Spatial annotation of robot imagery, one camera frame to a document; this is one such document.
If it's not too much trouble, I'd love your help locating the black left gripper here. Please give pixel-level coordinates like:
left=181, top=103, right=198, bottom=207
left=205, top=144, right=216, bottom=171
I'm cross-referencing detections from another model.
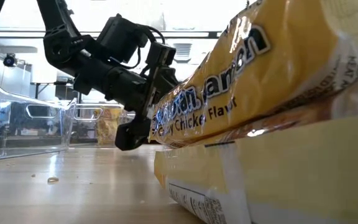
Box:
left=73, top=57, right=180, bottom=152

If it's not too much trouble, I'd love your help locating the yellow Maruchan ramen pack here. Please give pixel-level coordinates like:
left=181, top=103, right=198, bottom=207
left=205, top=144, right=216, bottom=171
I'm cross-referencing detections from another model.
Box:
left=154, top=114, right=358, bottom=224
left=147, top=0, right=358, bottom=150
left=93, top=107, right=124, bottom=146

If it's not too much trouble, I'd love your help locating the clear plastic bin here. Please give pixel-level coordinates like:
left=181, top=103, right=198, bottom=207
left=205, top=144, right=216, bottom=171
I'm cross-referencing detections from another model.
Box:
left=0, top=65, right=78, bottom=162
left=70, top=103, right=136, bottom=147

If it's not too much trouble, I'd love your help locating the black overhead beam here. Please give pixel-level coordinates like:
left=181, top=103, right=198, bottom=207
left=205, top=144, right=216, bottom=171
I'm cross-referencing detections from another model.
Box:
left=0, top=30, right=223, bottom=40

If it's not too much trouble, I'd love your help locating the black ceiling spotlight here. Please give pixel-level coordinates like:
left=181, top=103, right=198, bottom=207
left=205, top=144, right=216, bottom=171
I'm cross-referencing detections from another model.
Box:
left=3, top=53, right=17, bottom=68

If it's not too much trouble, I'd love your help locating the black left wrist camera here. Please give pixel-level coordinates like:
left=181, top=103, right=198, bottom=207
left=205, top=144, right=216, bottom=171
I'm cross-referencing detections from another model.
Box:
left=146, top=42, right=177, bottom=68

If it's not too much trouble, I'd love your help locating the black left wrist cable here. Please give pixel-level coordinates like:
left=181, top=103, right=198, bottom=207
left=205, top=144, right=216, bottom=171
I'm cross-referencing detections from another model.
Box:
left=116, top=26, right=167, bottom=71

